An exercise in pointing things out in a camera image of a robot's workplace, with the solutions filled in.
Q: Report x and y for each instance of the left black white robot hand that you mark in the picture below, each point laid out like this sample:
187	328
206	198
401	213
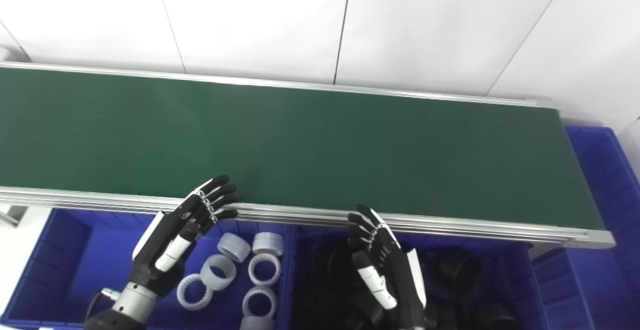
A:
165	240

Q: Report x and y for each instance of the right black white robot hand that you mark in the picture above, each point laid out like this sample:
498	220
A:
395	270

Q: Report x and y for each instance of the empty blue plastic bin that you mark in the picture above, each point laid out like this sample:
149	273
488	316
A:
600	270

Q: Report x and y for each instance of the blue bin with white rings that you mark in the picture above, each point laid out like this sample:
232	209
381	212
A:
85	265

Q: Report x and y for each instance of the aluminium conveyor leg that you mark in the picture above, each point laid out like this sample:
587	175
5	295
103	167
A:
12	216

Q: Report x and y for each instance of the black plastic cylindrical part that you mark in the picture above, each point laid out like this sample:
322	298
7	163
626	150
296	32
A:
327	257
457	270
320	305

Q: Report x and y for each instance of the grey conveyor motor housing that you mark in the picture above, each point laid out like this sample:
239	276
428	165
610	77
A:
5	54

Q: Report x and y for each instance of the blue bin with black parts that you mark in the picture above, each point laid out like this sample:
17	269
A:
505	265

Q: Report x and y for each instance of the green conveyor belt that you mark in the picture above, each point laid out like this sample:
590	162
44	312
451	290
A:
320	145
300	215

